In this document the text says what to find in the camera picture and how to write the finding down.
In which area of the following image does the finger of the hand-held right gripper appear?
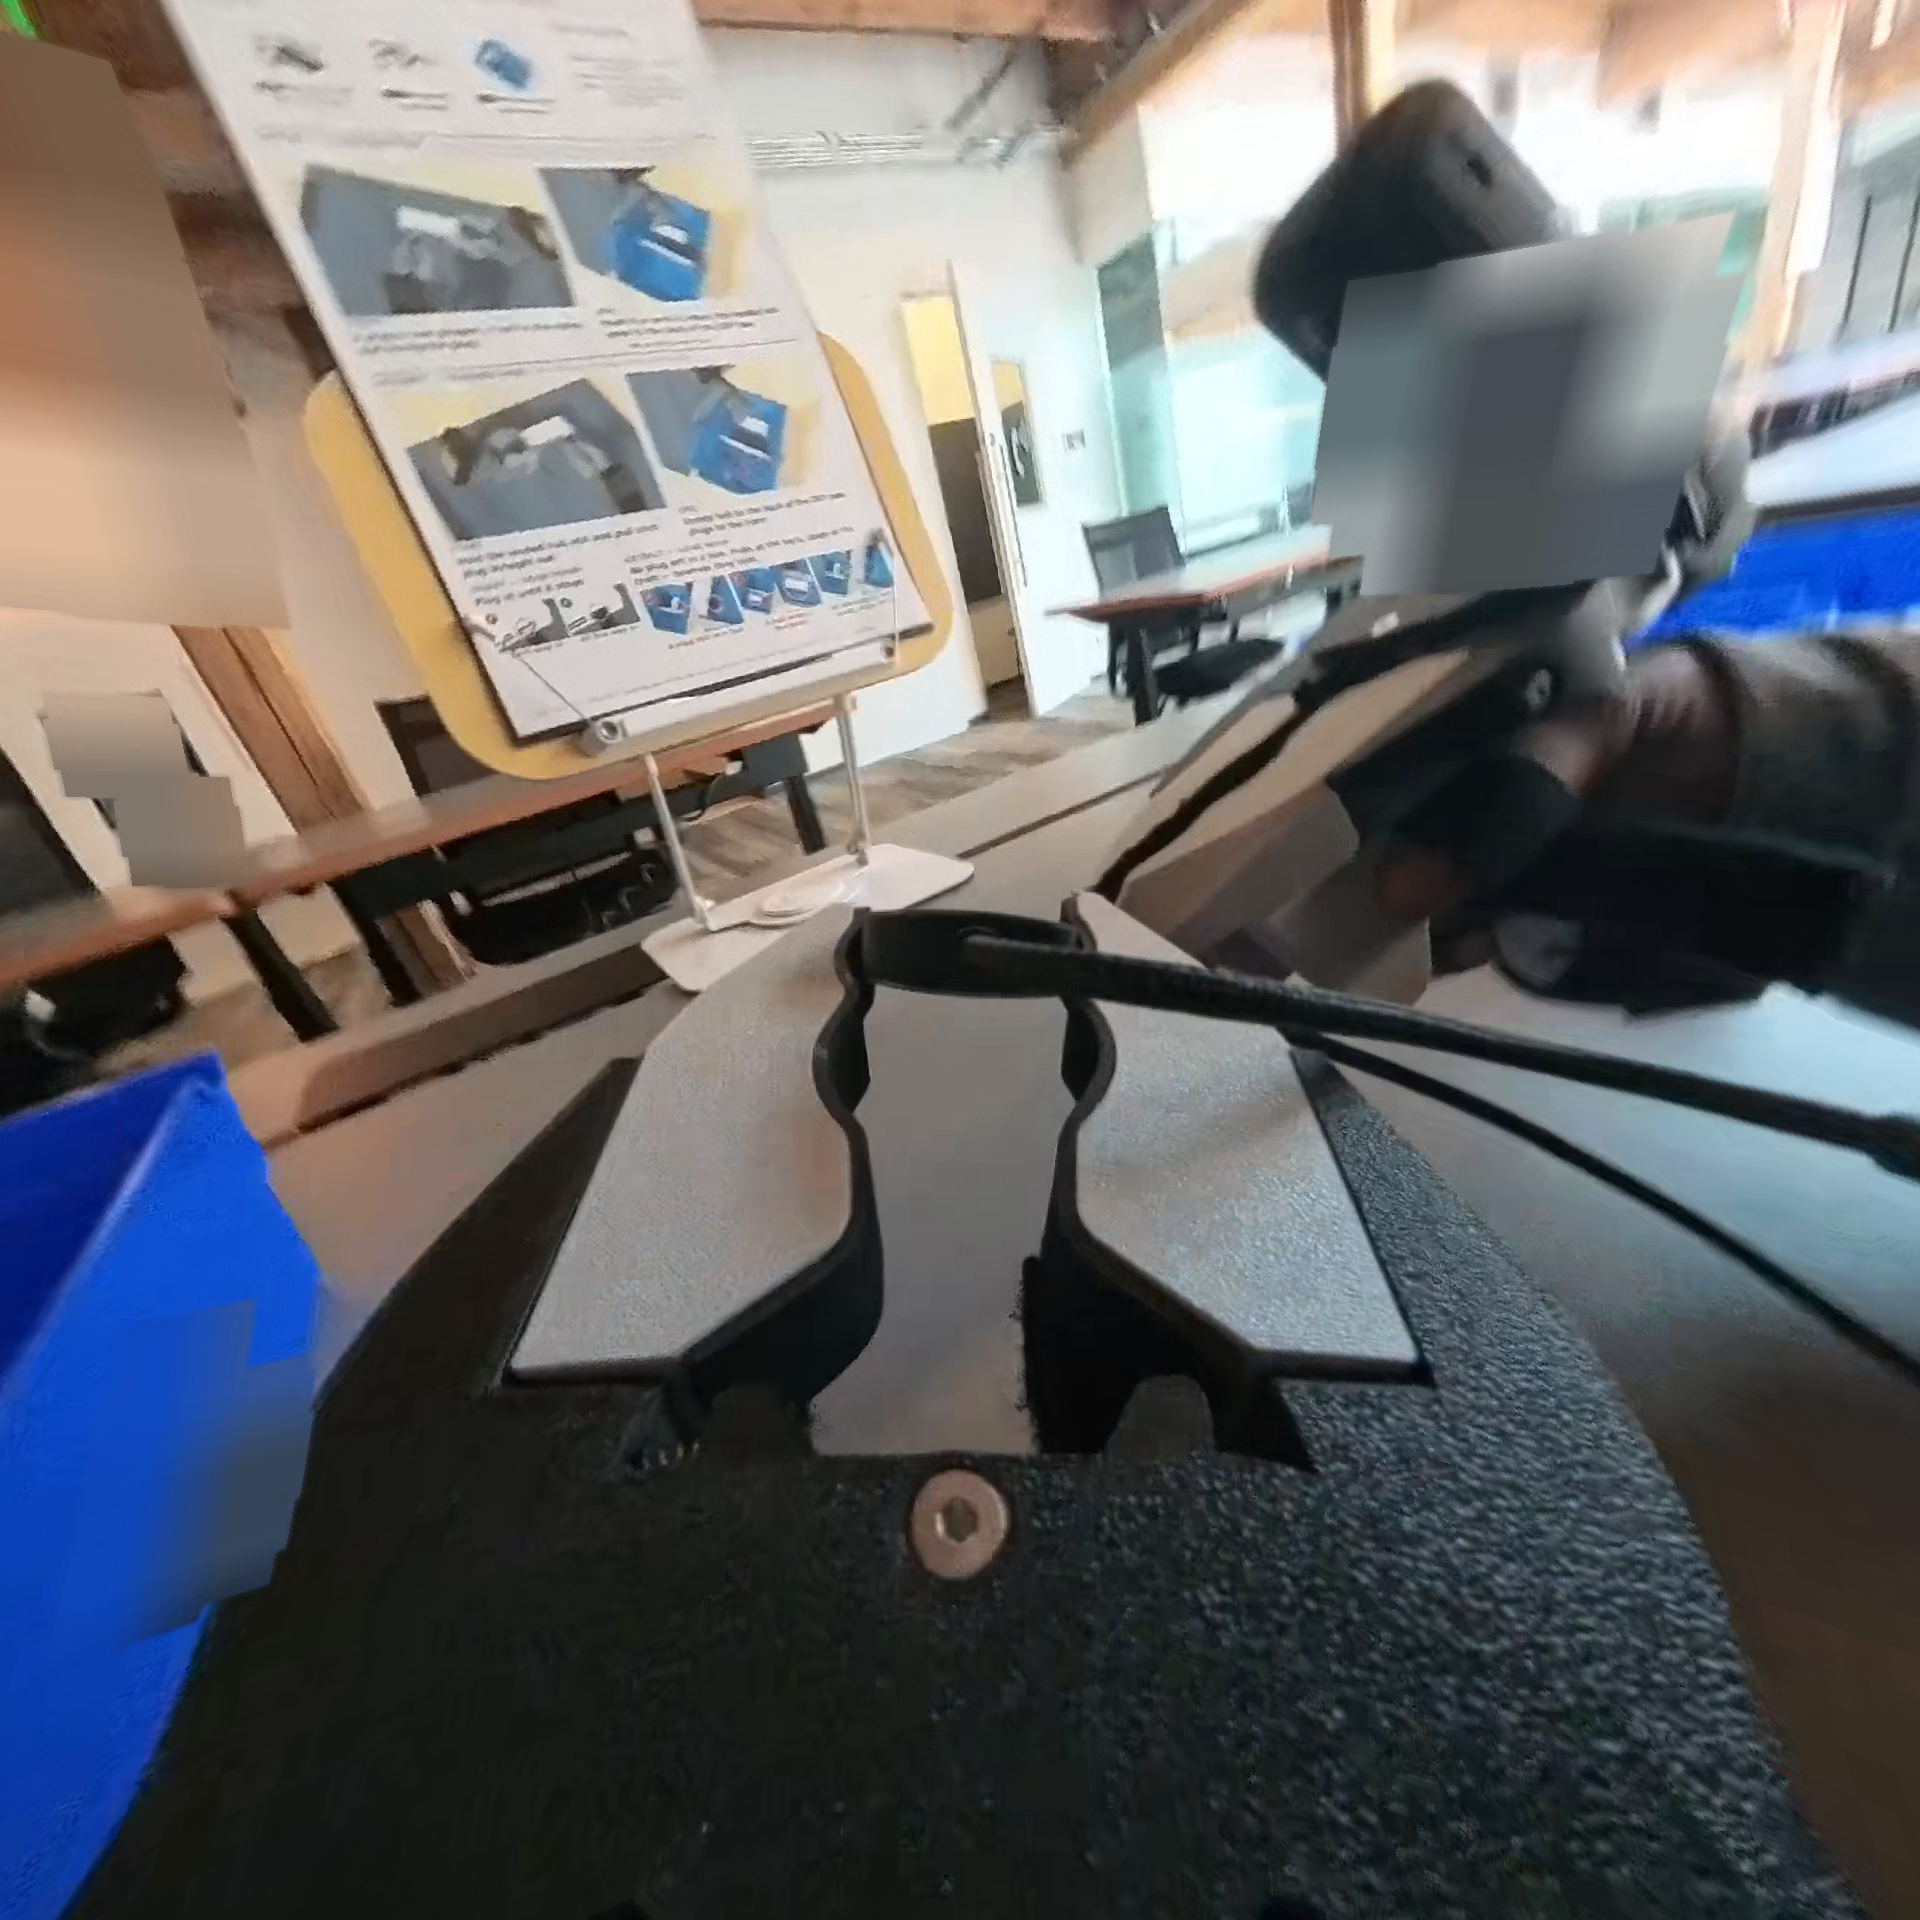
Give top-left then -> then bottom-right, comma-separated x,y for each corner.
1117,660 -> 1497,962
1088,611 -> 1520,903

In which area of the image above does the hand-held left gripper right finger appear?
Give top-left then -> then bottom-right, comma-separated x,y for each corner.
1042,895 -> 1427,1382

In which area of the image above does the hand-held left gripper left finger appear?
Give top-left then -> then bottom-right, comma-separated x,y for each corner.
512,916 -> 881,1397

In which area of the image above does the black braided hub cable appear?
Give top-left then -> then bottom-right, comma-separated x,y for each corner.
968,930 -> 1920,1178

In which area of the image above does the grey slim usb hub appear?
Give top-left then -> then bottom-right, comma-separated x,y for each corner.
850,908 -> 1088,1007

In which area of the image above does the black usb cable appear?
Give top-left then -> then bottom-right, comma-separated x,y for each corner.
1305,1021 -> 1920,1387

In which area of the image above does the blue plastic bin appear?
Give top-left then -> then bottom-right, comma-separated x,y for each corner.
0,1057 -> 328,1920
1666,505 -> 1920,646

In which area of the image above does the person's right hand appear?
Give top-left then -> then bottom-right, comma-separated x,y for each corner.
1322,637 -> 1818,1012

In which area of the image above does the wooden office desk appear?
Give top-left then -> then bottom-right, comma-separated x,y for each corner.
1052,535 -> 1368,723

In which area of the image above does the dark office desk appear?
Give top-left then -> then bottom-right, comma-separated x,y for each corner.
0,707 -> 842,1037

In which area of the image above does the wooden support column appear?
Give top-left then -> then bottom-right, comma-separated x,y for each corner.
166,615 -> 393,827

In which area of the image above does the printed paper sheet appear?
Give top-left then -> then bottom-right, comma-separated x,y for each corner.
166,0 -> 933,742

